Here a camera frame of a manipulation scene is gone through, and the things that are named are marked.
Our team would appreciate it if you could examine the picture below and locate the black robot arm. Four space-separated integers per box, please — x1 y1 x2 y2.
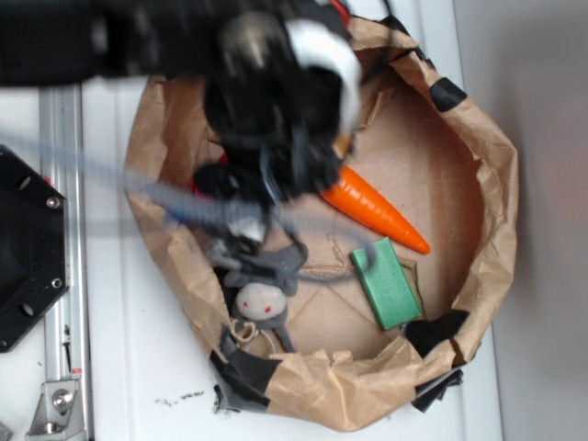
1 1 362 205

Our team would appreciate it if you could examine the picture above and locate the orange plastic toy carrot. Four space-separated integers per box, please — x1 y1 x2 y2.
321 165 431 254

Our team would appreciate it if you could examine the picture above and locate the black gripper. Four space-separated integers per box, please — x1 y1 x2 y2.
204 11 362 206

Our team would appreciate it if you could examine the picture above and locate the green rectangular block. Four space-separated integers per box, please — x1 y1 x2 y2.
350 238 422 331

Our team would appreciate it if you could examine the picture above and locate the crumpled red paper ball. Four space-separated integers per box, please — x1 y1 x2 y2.
188 135 229 199

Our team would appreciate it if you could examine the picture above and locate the grey coiled cable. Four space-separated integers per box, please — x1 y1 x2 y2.
0 130 379 282

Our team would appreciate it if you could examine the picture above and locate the metal corner bracket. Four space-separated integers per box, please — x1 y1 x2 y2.
26 379 87 441

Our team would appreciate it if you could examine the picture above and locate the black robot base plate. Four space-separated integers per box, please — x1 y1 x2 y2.
1 145 68 354

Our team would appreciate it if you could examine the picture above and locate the aluminium extrusion rail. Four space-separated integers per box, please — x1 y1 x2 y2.
27 85 94 440

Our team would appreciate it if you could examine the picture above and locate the grey plush toy animal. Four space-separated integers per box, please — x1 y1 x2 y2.
223 243 309 353

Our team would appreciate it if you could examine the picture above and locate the brown paper bag bin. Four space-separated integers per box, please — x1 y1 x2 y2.
128 18 518 432

